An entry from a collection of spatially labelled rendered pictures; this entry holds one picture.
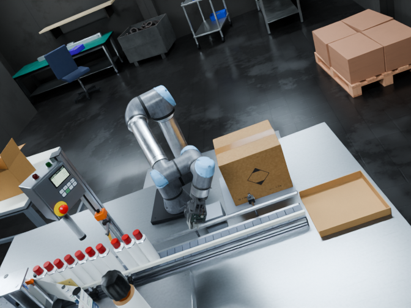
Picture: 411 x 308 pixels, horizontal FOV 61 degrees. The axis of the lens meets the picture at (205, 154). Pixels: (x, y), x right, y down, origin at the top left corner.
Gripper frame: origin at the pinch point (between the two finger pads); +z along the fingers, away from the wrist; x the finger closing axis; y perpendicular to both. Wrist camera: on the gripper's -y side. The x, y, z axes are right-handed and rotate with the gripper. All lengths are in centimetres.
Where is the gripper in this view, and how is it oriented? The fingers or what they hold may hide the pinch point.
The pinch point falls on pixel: (191, 225)
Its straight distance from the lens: 156.3
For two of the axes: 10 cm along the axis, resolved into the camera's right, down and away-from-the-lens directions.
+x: 9.8, 0.8, 1.8
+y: 1.1, 5.5, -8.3
